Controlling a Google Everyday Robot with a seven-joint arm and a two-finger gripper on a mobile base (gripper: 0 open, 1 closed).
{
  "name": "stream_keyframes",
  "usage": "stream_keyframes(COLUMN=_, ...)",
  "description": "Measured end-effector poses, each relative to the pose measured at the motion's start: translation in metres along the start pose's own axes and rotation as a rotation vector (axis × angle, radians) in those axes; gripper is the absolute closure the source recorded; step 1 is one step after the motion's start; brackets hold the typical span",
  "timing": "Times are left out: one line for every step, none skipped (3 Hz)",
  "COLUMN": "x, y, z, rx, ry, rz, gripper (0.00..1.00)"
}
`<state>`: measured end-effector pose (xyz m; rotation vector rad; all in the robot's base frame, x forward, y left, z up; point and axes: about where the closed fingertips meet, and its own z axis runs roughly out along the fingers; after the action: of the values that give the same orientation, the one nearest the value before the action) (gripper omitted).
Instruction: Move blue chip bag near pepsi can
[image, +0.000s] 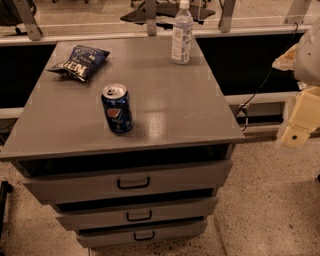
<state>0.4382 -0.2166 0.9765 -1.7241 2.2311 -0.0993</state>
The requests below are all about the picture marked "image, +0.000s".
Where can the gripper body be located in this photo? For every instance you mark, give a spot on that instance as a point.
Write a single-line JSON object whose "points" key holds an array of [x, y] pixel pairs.
{"points": [[309, 60]]}

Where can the bottom grey drawer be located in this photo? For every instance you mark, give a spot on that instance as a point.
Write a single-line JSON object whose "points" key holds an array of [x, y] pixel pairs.
{"points": [[138, 234]]}

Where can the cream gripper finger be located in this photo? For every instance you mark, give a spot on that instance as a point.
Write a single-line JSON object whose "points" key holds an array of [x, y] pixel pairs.
{"points": [[292, 137]]}

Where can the black object at left edge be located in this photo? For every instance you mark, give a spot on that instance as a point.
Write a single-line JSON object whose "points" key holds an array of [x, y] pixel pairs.
{"points": [[5, 189]]}

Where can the grey drawer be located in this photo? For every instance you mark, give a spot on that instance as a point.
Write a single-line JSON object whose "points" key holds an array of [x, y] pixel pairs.
{"points": [[138, 234], [137, 214], [90, 186]]}

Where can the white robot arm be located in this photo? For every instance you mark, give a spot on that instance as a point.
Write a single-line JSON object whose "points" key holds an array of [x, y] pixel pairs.
{"points": [[307, 61]]}

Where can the blue chip bag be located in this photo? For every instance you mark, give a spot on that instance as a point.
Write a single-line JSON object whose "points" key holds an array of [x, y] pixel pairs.
{"points": [[82, 64]]}

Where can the clear plastic water bottle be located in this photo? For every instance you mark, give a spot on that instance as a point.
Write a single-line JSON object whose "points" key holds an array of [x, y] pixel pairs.
{"points": [[182, 34]]}

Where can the black office chair base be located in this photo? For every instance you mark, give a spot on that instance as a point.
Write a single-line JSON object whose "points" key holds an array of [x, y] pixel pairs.
{"points": [[193, 13]]}

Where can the middle grey drawer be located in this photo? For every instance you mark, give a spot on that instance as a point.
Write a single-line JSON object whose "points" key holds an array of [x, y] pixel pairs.
{"points": [[137, 214]]}

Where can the blue pepsi can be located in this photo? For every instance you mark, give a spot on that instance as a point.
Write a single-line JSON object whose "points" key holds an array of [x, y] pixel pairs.
{"points": [[116, 103]]}

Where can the top grey drawer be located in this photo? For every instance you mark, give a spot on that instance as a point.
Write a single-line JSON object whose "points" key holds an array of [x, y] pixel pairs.
{"points": [[90, 186]]}

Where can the grey drawer cabinet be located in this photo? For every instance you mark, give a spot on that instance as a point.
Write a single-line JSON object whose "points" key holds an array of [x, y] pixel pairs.
{"points": [[180, 116]]}

